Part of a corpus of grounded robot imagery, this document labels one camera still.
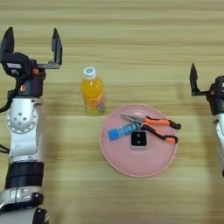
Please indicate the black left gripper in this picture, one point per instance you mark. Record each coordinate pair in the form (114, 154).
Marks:
(32, 86)

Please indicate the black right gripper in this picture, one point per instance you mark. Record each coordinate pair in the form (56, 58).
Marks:
(217, 102)

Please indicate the orange black needle-nose pliers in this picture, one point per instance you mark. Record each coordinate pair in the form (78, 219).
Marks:
(157, 122)

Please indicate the orange juice bottle white cap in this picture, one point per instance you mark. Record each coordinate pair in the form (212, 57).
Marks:
(92, 93)

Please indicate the pink round plate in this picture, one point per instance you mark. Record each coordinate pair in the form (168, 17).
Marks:
(137, 163)

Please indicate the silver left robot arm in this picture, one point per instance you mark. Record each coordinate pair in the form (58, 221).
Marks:
(24, 131)

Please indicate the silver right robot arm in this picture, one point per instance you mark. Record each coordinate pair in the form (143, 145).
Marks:
(220, 131)

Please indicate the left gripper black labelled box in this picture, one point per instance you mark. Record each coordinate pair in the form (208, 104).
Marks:
(16, 64)

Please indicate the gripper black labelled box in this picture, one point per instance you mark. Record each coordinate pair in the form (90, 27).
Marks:
(220, 83)
(16, 64)

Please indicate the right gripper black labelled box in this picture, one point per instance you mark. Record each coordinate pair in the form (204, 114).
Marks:
(220, 83)

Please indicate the black square block white base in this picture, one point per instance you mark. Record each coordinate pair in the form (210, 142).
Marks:
(138, 139)

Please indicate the blue wrapped packet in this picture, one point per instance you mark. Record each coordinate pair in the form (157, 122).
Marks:
(119, 132)

